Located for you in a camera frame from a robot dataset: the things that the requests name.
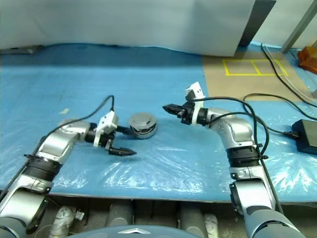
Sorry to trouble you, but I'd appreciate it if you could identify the round spoked motor lid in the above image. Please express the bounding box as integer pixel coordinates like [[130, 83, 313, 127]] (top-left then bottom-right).
[[128, 113, 158, 128]]

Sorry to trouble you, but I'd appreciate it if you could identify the clear plastic tube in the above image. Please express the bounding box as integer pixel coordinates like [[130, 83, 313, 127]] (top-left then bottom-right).
[[264, 44, 315, 100]]

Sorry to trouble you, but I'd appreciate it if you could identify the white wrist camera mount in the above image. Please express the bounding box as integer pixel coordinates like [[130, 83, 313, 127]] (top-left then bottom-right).
[[185, 81, 206, 124], [93, 111, 119, 148]]

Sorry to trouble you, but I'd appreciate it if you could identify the grey rounded cylinder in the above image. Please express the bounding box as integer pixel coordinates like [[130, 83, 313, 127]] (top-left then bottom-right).
[[108, 204, 136, 228], [179, 207, 208, 238]]

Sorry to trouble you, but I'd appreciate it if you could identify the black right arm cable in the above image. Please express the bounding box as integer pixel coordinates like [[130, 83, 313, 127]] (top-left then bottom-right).
[[190, 95, 285, 214]]

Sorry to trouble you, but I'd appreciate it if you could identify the round silver motor housing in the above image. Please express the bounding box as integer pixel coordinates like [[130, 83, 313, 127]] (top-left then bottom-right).
[[129, 123, 158, 140]]

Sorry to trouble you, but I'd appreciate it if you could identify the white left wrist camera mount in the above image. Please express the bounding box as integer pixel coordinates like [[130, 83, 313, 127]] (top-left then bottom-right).
[[93, 111, 119, 148]]

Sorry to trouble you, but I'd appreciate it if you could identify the blue plastic table cover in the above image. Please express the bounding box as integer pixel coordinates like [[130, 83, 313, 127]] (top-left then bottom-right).
[[0, 41, 317, 204]]

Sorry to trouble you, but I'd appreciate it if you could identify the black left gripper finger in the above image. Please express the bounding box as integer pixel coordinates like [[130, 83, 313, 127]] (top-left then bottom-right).
[[108, 147, 137, 157], [116, 125, 136, 136]]

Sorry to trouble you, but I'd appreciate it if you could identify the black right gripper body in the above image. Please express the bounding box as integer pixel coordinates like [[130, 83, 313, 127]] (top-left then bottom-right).
[[180, 100, 196, 124]]

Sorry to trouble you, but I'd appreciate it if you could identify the brown cardboard sheet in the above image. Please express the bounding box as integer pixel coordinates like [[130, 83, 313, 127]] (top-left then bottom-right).
[[202, 44, 317, 102]]

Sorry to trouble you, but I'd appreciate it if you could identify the black adapter power cable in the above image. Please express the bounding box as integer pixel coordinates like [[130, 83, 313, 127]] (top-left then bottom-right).
[[243, 93, 317, 137]]

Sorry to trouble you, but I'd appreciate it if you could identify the large white panel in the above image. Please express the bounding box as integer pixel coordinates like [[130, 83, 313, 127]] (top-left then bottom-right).
[[0, 0, 257, 58]]

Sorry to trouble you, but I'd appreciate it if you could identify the black power adapter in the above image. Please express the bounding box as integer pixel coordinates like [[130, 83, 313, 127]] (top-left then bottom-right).
[[292, 119, 317, 156]]

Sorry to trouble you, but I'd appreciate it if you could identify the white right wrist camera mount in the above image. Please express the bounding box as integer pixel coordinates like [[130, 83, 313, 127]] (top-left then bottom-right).
[[185, 81, 206, 124]]

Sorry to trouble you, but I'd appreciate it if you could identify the slanted aluminium frame post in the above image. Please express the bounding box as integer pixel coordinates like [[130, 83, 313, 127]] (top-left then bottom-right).
[[281, 0, 317, 54]]

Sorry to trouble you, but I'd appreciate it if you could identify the white crumpled wrapped part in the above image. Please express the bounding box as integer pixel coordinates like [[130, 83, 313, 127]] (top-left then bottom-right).
[[203, 214, 218, 236], [51, 205, 76, 236]]

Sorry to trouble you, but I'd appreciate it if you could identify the blue-grey robot torso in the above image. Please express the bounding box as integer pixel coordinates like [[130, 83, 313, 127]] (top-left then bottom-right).
[[79, 225, 199, 238]]

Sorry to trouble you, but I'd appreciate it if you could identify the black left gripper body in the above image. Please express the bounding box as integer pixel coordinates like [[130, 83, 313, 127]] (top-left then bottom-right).
[[100, 130, 117, 151]]

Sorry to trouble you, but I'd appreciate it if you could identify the orange block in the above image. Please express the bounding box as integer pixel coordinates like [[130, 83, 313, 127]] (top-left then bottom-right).
[[297, 46, 317, 72]]

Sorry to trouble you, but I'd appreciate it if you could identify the long black floor cable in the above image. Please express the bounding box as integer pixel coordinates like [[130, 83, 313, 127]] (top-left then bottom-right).
[[262, 43, 317, 109]]

